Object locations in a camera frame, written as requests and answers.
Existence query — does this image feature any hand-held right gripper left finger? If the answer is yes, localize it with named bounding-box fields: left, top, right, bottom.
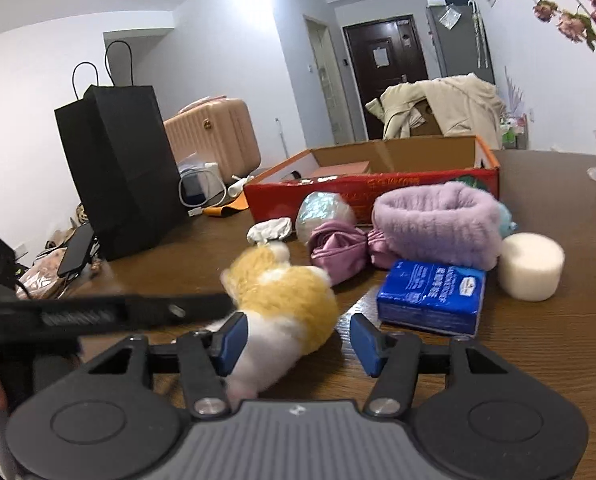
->
left=80, top=311, right=249, bottom=420

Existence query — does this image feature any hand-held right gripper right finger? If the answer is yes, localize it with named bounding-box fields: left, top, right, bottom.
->
left=349, top=312, right=516, bottom=418

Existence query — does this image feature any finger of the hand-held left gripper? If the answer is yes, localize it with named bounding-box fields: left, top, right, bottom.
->
left=0, top=291, right=235, bottom=337

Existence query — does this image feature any yellow and white plush toy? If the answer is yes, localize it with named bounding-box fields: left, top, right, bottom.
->
left=205, top=241, right=339, bottom=403

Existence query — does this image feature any blue tissue packet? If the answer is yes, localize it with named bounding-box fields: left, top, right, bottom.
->
left=376, top=258, right=487, bottom=337

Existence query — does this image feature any purple satin bow scrunchie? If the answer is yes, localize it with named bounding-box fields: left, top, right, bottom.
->
left=309, top=219, right=403, bottom=287

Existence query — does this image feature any white tissue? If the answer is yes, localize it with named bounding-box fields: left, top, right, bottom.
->
left=247, top=218, right=295, bottom=247

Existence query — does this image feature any purple fluffy headband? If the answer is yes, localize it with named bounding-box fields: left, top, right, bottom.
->
left=372, top=181, right=503, bottom=271

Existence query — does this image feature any iridescent ball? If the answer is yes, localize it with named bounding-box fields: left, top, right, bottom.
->
left=296, top=192, right=357, bottom=244

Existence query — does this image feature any orange cardboard box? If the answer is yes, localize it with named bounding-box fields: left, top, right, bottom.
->
left=243, top=135, right=501, bottom=226

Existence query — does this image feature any white round sponge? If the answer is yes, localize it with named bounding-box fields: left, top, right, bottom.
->
left=497, top=232, right=566, bottom=303

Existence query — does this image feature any crumpled clear plastic bag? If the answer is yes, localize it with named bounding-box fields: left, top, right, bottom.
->
left=19, top=259, right=73, bottom=302

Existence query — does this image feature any black phone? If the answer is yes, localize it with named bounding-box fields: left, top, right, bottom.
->
left=57, top=222, right=97, bottom=278

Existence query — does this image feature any black paper bag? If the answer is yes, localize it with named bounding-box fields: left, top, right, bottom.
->
left=54, top=40, right=189, bottom=263

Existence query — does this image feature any pink suitcase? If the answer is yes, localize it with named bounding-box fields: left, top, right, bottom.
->
left=163, top=94, right=261, bottom=186

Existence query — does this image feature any light blue plush item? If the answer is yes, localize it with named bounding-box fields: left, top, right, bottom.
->
left=495, top=202, right=516, bottom=237

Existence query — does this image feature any brown wooden chair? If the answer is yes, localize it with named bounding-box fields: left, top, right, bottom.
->
left=407, top=100, right=445, bottom=137

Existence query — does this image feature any dark entrance door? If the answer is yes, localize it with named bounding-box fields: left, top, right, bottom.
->
left=343, top=15, right=431, bottom=142

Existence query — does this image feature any beige jacket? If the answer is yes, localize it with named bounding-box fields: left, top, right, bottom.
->
left=365, top=74, right=506, bottom=140

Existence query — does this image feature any white interior door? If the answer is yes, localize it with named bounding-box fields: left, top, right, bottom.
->
left=304, top=14, right=355, bottom=145

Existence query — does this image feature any grey cabinet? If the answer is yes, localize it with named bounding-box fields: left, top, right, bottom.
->
left=425, top=0, right=496, bottom=86

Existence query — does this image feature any hanging umbrella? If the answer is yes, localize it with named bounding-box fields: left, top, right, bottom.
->
left=468, top=0, right=491, bottom=71

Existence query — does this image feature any clear plastic bag on cabinet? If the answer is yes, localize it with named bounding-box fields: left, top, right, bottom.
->
left=438, top=4, right=464, bottom=29

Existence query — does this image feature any orange silicone strap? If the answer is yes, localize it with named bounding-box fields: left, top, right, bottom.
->
left=203, top=192, right=251, bottom=218

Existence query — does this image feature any white charger with cable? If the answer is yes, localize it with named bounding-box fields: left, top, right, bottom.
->
left=178, top=160, right=229, bottom=219

